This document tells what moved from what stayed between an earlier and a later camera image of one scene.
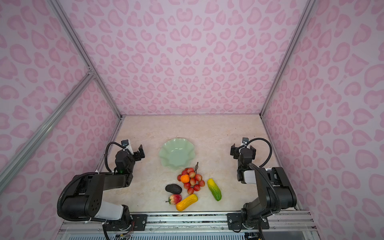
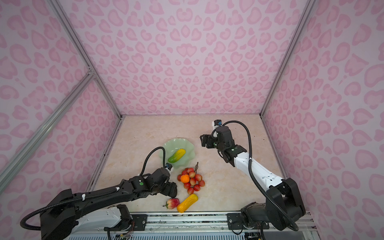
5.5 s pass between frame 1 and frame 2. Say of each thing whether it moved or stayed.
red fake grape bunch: stayed
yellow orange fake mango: stayed
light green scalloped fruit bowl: stayed
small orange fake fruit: stayed
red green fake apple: moved
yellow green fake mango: moved
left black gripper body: moved
